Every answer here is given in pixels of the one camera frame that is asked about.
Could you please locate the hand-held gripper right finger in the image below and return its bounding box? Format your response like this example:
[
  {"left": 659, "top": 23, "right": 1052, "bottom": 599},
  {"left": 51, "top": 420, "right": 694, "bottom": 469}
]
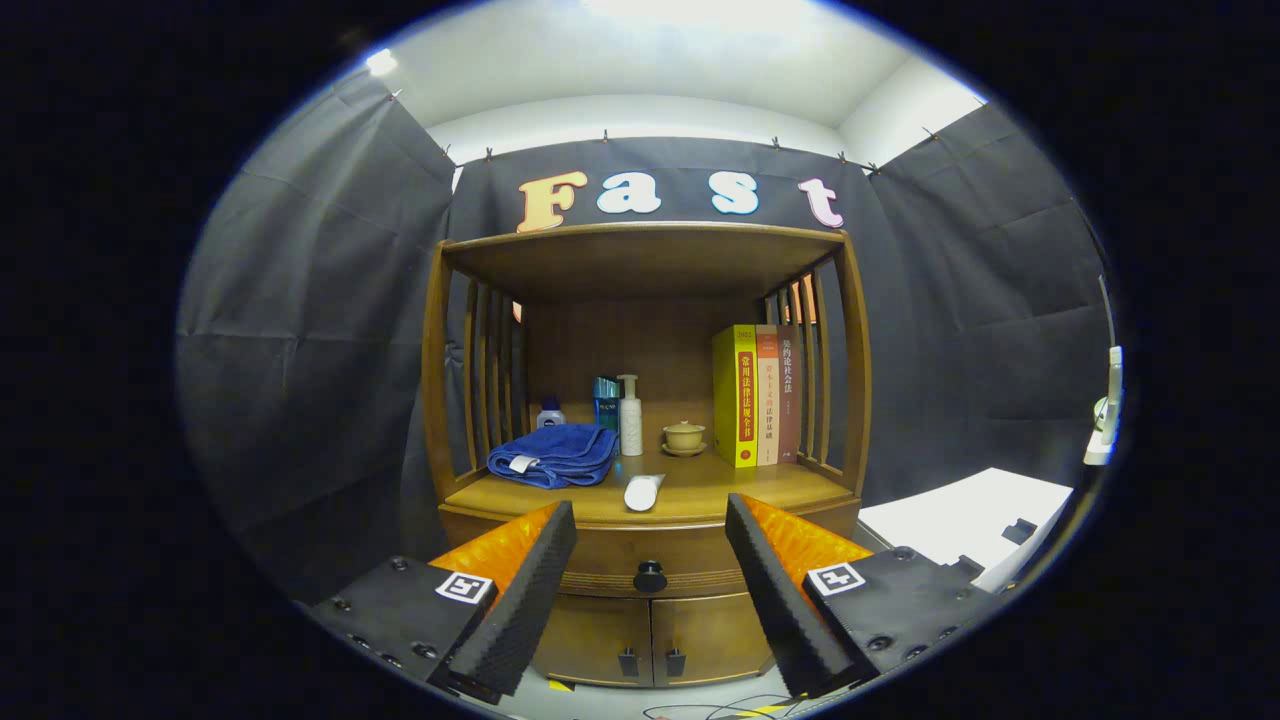
[{"left": 725, "top": 492, "right": 1001, "bottom": 699}]

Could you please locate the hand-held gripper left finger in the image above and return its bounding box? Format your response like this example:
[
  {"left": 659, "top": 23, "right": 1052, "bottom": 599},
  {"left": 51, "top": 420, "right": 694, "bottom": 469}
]
[{"left": 300, "top": 500, "right": 579, "bottom": 704}]

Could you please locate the wooden cabinet door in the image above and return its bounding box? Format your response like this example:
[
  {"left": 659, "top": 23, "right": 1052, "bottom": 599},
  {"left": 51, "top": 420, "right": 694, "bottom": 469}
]
[
  {"left": 533, "top": 595, "right": 654, "bottom": 689},
  {"left": 651, "top": 592, "right": 776, "bottom": 686}
]

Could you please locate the wooden countertop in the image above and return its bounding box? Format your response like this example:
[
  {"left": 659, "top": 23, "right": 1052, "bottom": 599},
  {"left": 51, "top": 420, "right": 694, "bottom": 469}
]
[{"left": 445, "top": 450, "right": 859, "bottom": 529}]

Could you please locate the wooden cabinet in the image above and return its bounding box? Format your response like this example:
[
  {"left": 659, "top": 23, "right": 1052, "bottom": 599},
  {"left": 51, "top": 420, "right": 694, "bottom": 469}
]
[{"left": 422, "top": 222, "right": 873, "bottom": 691}]

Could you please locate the blue folded towel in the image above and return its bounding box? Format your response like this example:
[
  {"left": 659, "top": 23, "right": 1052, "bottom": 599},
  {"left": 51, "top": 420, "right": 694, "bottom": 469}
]
[{"left": 487, "top": 424, "right": 619, "bottom": 490}]

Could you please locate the orange and cream book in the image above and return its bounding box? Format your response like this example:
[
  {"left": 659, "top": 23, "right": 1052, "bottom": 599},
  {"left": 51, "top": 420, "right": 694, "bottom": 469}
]
[{"left": 755, "top": 324, "right": 781, "bottom": 467}]

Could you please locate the brown book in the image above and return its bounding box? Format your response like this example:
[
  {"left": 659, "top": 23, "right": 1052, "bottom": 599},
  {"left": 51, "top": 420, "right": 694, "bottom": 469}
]
[{"left": 777, "top": 324, "right": 802, "bottom": 463}]

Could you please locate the white pump bottle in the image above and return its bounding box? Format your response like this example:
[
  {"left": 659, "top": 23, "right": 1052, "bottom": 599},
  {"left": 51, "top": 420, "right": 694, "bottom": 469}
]
[{"left": 617, "top": 374, "right": 644, "bottom": 457}]

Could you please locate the thick yellow book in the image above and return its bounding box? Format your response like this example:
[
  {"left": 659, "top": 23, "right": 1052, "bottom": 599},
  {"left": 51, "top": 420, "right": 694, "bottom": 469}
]
[{"left": 712, "top": 324, "right": 759, "bottom": 469}]

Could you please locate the white wall device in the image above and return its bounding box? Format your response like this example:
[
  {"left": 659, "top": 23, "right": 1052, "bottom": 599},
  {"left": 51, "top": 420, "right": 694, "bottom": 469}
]
[{"left": 1083, "top": 345, "right": 1124, "bottom": 467}]

